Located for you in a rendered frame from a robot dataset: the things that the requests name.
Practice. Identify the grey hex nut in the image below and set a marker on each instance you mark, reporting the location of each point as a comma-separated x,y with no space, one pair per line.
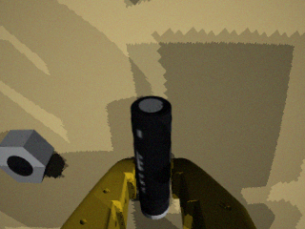
25,155

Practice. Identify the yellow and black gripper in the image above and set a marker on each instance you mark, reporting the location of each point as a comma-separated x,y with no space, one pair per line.
204,203

